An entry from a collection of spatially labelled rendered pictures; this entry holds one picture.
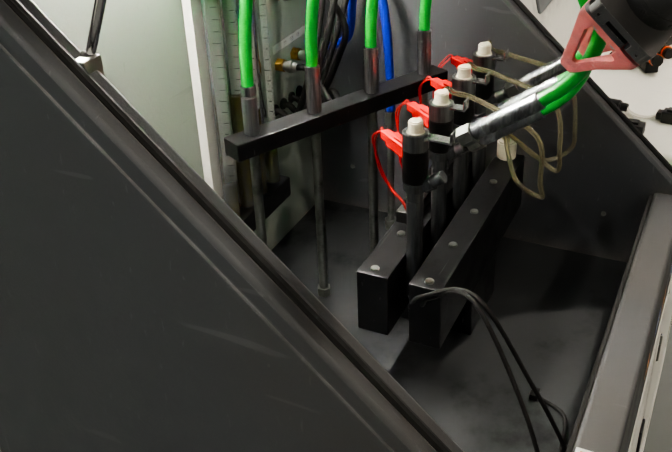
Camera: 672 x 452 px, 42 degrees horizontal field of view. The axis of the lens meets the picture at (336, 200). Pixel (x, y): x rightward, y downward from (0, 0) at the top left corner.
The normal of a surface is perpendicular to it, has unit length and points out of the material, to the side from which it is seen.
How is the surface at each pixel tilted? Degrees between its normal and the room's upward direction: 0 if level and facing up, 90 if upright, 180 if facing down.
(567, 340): 0
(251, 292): 90
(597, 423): 0
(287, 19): 90
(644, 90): 0
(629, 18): 45
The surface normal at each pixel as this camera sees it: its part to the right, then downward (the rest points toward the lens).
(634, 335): -0.04, -0.86
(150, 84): 0.90, 0.18
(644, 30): 0.43, -0.35
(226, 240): 0.59, -0.51
